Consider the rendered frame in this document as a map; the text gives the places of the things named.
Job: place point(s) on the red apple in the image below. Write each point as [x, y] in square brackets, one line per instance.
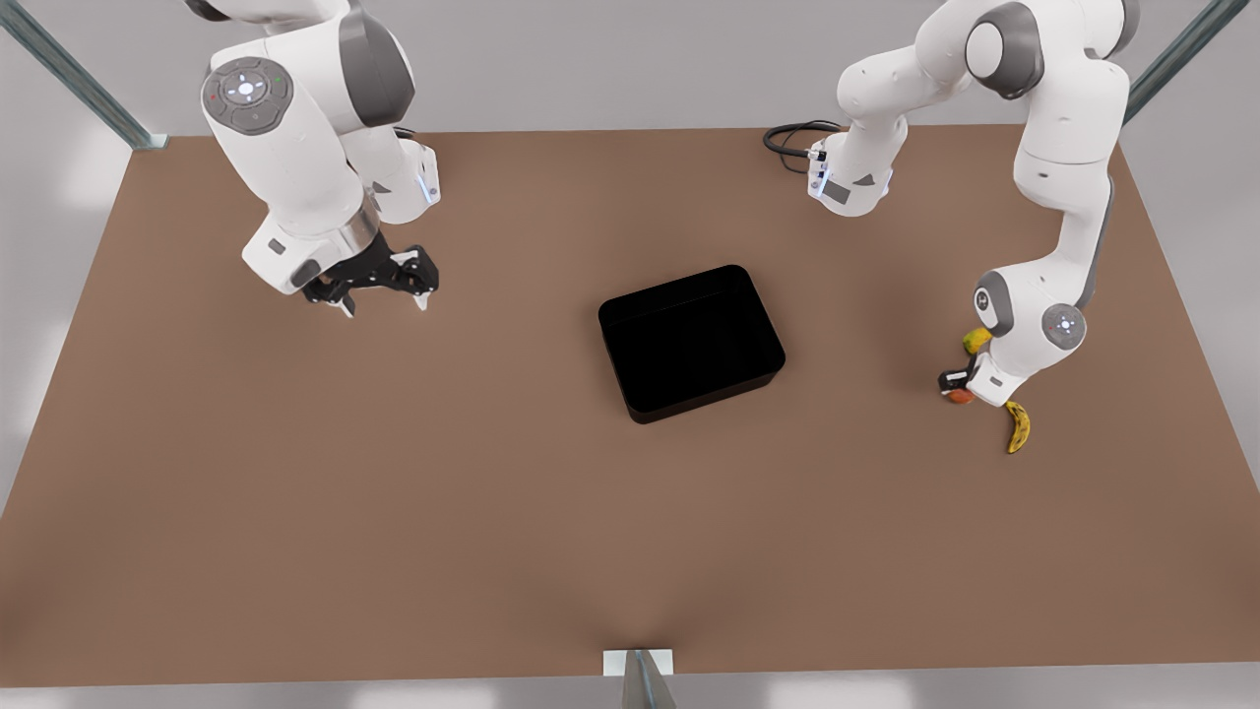
[960, 397]

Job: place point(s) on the black storage box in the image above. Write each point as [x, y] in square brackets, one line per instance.
[691, 343]

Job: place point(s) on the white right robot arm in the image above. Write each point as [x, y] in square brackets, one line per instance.
[295, 148]

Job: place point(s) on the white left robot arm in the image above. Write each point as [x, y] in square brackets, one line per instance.
[1068, 128]

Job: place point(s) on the yellow-green mango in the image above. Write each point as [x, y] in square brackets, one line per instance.
[976, 340]

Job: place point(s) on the yellow banana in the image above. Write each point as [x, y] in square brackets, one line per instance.
[1018, 426]

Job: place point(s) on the silver frame post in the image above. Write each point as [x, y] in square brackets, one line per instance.
[642, 677]
[79, 77]
[1181, 54]

